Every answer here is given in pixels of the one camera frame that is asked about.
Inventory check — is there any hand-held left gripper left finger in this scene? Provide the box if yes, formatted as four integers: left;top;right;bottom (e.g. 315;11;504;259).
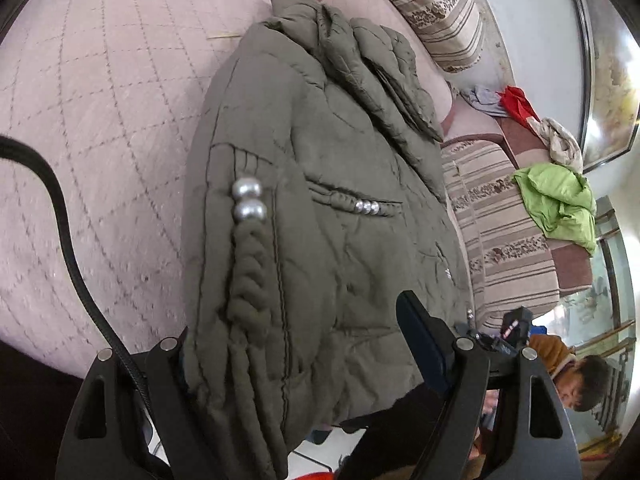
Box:
55;327;226;480

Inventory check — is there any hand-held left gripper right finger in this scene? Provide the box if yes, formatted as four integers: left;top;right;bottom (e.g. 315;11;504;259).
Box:
396;290;583;480

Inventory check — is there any olive quilted hooded jacket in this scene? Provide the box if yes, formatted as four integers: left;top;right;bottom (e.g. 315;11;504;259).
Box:
180;0;476;480

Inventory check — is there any striped side cushion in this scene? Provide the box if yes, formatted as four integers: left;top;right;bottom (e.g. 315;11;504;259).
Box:
440;137;561;331

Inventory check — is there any painted glass panel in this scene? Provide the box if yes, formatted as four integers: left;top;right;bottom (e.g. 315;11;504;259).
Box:
532;195;640;461

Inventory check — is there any green garment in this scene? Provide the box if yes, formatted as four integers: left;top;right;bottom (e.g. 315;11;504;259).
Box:
512;162;598;256

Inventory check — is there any white cloth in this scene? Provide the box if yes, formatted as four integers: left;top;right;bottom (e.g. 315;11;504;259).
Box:
527;116;585;173

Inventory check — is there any red cloth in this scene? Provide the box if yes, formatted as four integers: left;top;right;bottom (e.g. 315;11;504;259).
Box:
497;85;541;133

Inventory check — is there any grey-blue cloth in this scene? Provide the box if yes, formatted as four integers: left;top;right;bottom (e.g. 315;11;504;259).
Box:
459;85;508;117

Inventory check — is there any bed with pink quilted sheet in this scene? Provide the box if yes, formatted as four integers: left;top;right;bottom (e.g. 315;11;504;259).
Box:
0;0;326;381

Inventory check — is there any striped floral pillow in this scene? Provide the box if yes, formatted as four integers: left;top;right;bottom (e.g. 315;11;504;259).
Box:
350;0;486;75

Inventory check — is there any thick black braided cable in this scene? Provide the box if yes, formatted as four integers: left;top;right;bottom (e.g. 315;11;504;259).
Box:
0;135;151;411

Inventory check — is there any framed wall picture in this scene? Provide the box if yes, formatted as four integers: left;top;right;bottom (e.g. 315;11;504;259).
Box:
567;0;640;175

